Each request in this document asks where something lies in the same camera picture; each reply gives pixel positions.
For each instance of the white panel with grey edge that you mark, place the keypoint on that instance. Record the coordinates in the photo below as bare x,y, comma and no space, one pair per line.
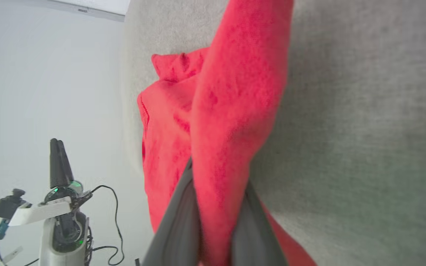
87,8

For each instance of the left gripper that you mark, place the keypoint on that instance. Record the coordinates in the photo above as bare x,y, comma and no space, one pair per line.
63,192

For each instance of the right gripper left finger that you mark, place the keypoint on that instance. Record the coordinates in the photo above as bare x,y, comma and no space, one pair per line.
178,229

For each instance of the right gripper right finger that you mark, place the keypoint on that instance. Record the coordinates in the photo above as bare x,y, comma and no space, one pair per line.
253,236

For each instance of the red garment with white trim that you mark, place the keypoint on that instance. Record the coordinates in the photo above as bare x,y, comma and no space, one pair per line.
235,111

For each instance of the grey fabric sofa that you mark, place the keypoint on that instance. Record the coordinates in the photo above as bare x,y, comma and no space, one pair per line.
364,129

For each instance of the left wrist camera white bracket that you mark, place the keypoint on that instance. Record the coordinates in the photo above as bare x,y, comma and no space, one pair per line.
39,213

